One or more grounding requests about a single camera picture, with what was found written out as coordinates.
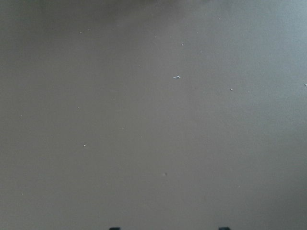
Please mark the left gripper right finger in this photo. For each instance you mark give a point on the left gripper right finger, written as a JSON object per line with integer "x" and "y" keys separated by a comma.
{"x": 223, "y": 228}

